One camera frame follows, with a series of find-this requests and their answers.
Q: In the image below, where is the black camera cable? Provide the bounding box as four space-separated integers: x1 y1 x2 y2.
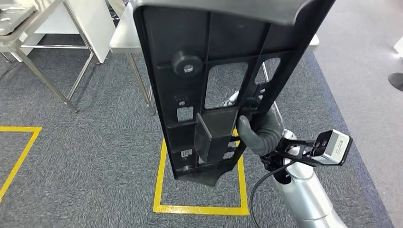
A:
249 160 297 228

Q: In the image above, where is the yellow floor tape square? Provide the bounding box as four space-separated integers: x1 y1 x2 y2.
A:
153 129 250 217
0 126 42 202

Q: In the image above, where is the white box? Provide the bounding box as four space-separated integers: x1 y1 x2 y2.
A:
393 36 403 55

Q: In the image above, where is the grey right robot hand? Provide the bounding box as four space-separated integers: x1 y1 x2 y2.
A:
221 91 285 155

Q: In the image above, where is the black plastic plate bracket part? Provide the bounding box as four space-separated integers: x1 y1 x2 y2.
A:
132 0 337 187

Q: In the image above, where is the stainless steel table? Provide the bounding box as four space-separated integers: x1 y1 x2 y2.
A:
0 0 95 113

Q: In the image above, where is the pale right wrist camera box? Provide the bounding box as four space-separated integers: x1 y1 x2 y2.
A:
310 129 354 167

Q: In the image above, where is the grey sheet metal part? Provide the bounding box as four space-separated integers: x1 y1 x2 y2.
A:
0 3 37 36

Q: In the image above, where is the black round floor base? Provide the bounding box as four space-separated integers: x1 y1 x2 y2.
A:
388 72 403 92

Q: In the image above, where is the white panel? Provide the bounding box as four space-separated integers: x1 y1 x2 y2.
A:
34 0 118 65

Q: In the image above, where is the stainless steel workbench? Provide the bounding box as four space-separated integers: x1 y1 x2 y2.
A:
109 0 320 116

